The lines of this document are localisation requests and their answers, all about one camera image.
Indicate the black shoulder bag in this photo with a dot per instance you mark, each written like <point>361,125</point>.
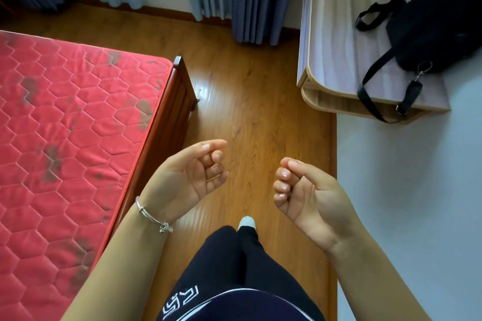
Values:
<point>433,27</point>

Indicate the person's right forearm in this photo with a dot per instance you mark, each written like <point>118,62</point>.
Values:
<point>372,279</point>

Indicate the person's left thumb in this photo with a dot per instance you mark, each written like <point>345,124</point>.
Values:
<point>201,149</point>

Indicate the white shoe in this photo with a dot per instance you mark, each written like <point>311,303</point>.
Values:
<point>247,222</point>

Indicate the person's left forearm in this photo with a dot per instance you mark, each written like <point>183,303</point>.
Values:
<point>113,268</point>

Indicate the person's left hand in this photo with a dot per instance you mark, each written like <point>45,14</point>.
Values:
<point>177,185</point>

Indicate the dark navy shirt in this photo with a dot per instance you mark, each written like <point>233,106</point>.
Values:
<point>244,305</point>

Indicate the person's right hand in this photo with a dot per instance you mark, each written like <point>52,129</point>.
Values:
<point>320,208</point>

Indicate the person's right middle finger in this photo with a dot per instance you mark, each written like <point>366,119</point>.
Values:
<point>282,186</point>

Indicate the person's left middle finger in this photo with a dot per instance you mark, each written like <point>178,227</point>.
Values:
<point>215,171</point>

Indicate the wooden desk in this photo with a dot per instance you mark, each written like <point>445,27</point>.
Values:
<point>357,53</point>

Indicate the brown wooden bed frame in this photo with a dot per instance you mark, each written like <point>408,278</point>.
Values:
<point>165,121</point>

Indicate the dark navy trousers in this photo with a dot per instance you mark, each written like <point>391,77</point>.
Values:
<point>241,268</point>

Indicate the red quilted mattress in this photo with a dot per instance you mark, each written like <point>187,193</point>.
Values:
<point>64,162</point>

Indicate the person's right thumb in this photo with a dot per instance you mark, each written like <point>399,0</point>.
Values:
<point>303,168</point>

